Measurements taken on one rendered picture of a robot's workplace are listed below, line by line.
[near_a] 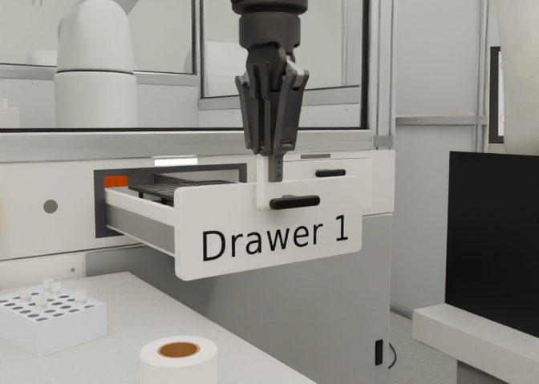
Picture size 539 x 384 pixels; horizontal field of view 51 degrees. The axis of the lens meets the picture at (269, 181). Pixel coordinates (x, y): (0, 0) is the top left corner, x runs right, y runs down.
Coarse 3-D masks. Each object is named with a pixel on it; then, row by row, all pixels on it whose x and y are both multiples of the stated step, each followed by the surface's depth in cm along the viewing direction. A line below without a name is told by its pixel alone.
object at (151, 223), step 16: (112, 192) 91; (128, 192) 99; (112, 208) 91; (128, 208) 85; (144, 208) 80; (160, 208) 76; (112, 224) 91; (128, 224) 85; (144, 224) 80; (160, 224) 75; (144, 240) 80; (160, 240) 76
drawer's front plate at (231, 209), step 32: (192, 192) 67; (224, 192) 69; (256, 192) 72; (288, 192) 75; (320, 192) 78; (352, 192) 81; (192, 224) 67; (224, 224) 70; (256, 224) 72; (288, 224) 75; (352, 224) 82; (192, 256) 68; (224, 256) 70; (256, 256) 73; (288, 256) 76; (320, 256) 79
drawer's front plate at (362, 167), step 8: (312, 160) 117; (320, 160) 117; (328, 160) 118; (336, 160) 119; (344, 160) 120; (352, 160) 121; (360, 160) 123; (368, 160) 124; (288, 168) 112; (296, 168) 113; (304, 168) 114; (312, 168) 115; (320, 168) 116; (328, 168) 118; (336, 168) 119; (344, 168) 120; (352, 168) 122; (360, 168) 123; (368, 168) 124; (288, 176) 112; (296, 176) 113; (304, 176) 114; (312, 176) 115; (336, 176) 119; (360, 176) 123; (368, 176) 124; (368, 184) 125; (368, 192) 125; (368, 200) 125
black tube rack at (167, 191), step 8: (144, 184) 97; (152, 184) 98; (160, 184) 97; (168, 184) 98; (176, 184) 97; (184, 184) 97; (192, 184) 98; (200, 184) 97; (208, 184) 97; (216, 184) 97; (144, 192) 90; (152, 192) 87; (160, 192) 87; (168, 192) 86; (152, 200) 98; (160, 200) 99; (168, 200) 98
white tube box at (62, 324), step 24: (0, 312) 65; (24, 312) 64; (48, 312) 64; (72, 312) 64; (96, 312) 64; (0, 336) 65; (24, 336) 61; (48, 336) 60; (72, 336) 62; (96, 336) 65
